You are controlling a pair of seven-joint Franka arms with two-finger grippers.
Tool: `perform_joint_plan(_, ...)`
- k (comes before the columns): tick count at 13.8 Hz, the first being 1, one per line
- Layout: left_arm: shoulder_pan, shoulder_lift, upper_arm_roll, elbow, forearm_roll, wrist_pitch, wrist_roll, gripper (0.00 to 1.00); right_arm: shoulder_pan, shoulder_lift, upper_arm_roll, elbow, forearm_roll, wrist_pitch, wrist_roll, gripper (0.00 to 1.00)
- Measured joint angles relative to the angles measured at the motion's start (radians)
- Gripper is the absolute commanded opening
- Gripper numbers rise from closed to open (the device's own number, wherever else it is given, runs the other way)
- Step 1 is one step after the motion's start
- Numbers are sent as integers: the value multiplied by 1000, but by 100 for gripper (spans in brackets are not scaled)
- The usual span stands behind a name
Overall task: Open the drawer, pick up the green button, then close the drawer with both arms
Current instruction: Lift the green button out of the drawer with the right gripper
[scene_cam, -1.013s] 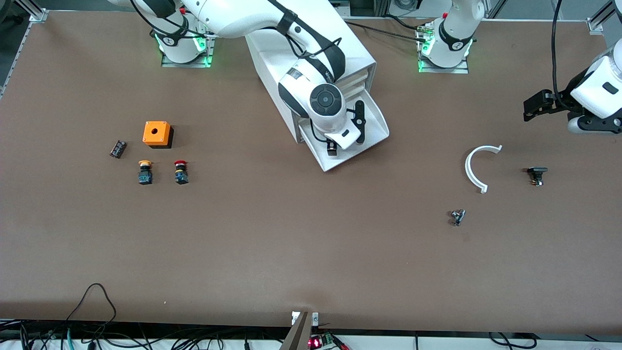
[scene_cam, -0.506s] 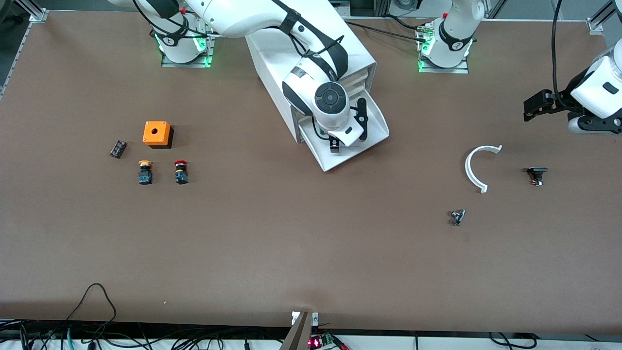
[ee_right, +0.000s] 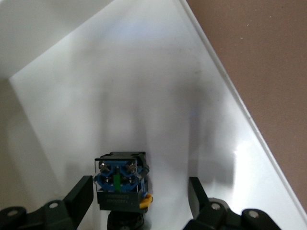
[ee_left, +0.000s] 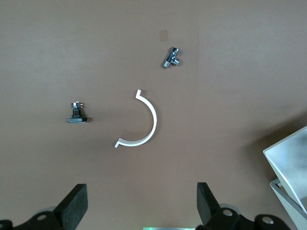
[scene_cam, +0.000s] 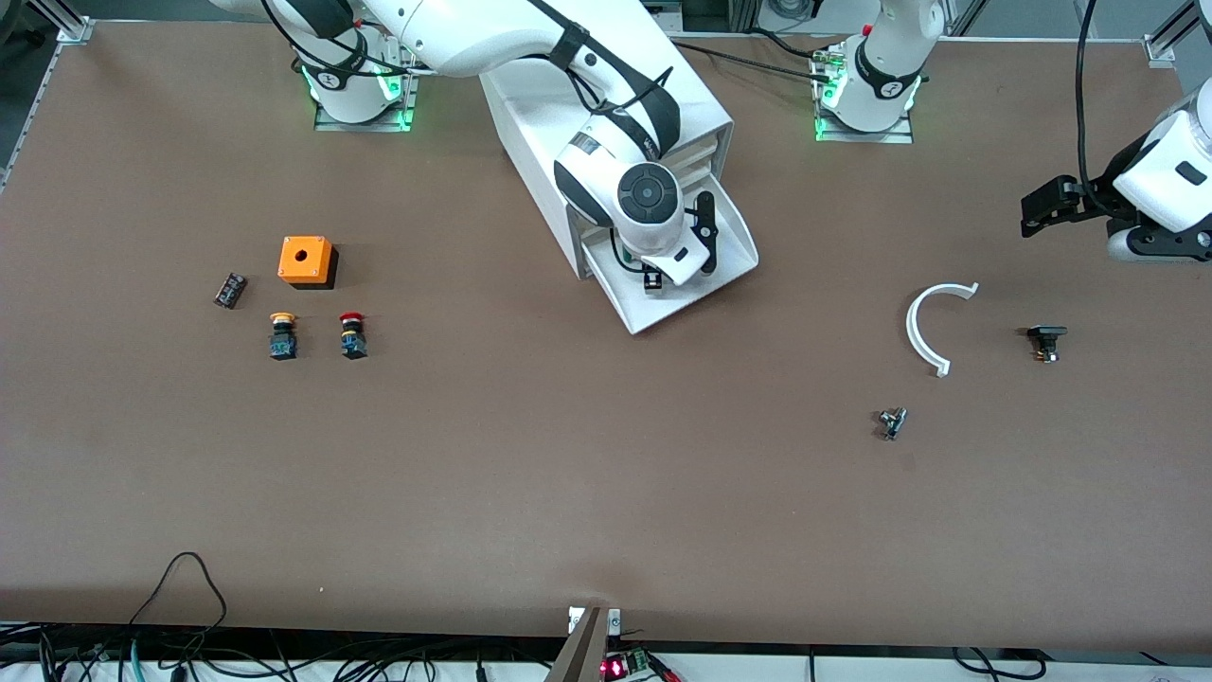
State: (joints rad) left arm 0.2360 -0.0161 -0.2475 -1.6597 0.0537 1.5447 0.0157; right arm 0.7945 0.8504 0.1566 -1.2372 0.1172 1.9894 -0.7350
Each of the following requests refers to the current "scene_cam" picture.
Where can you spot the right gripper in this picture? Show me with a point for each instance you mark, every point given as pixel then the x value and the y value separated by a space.
pixel 651 280

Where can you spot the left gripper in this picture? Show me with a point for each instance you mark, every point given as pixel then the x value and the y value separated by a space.
pixel 1085 195

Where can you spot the white lowest drawer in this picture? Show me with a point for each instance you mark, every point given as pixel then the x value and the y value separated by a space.
pixel 729 256

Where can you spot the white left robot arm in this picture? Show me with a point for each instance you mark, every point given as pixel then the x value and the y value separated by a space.
pixel 885 57

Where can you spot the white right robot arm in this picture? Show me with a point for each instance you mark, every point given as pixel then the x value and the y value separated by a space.
pixel 473 38

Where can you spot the white middle drawer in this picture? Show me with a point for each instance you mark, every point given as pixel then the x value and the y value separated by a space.
pixel 703 170

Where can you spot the white highest drawer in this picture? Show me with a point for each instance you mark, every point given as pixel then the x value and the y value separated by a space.
pixel 701 149

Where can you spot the white drawer cabinet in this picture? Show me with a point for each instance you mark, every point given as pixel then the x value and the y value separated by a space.
pixel 530 152

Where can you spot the red push button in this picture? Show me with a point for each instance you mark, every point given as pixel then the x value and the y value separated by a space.
pixel 353 343

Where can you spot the orange button box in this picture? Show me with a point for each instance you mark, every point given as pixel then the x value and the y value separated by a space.
pixel 305 260

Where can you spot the yellow push button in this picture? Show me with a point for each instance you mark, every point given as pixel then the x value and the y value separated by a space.
pixel 282 343

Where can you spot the white curved plastic piece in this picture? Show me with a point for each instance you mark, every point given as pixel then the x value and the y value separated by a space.
pixel 912 332

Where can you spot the small metal part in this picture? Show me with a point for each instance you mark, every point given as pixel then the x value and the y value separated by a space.
pixel 892 421

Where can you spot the circuit board with red LED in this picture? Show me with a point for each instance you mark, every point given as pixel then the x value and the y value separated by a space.
pixel 625 663

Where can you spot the small black contact block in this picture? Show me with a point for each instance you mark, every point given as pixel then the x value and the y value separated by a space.
pixel 230 290

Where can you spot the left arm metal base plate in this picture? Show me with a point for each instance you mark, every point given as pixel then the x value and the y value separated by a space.
pixel 900 135

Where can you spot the aluminium frame profile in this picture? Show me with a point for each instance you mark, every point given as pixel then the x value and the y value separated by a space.
pixel 71 28
pixel 1163 45

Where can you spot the small white mounting bracket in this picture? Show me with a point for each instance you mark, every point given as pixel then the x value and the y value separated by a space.
pixel 575 620

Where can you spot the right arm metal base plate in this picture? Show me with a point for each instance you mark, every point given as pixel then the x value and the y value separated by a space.
pixel 327 121

